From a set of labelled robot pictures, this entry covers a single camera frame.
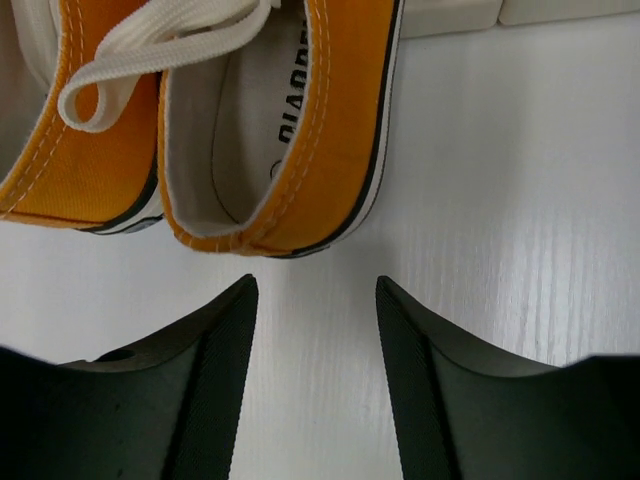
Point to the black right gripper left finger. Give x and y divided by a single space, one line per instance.
164 407

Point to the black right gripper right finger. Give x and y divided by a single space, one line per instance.
466 409

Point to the orange canvas sneaker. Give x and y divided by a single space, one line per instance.
273 116
51 174

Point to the cream black shoe shelf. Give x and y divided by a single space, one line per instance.
433 17

